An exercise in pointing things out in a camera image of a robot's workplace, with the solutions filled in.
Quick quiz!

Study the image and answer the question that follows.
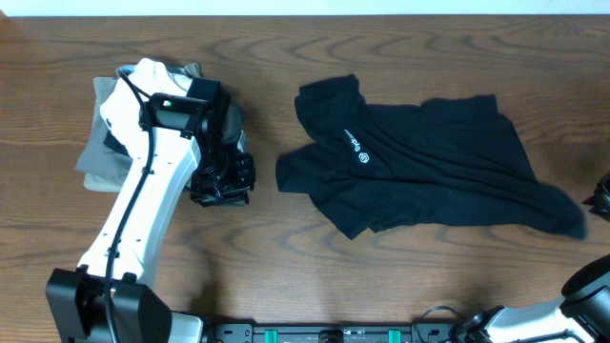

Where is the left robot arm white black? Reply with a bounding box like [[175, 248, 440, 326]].
[[46, 77, 255, 342]]

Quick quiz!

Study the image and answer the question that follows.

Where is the white folded t-shirt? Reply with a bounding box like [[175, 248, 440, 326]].
[[100, 58, 193, 146]]

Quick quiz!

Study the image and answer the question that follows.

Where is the black mounting rail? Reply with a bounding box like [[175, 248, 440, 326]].
[[199, 312, 462, 343]]

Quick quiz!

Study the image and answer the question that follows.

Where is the black t-shirt with logo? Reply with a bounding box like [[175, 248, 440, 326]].
[[275, 75, 586, 239]]

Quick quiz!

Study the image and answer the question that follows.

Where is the grey folded t-shirt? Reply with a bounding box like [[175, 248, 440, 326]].
[[74, 62, 249, 178]]

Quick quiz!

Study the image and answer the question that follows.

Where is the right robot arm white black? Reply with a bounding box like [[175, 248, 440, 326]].
[[449, 174, 609, 342]]

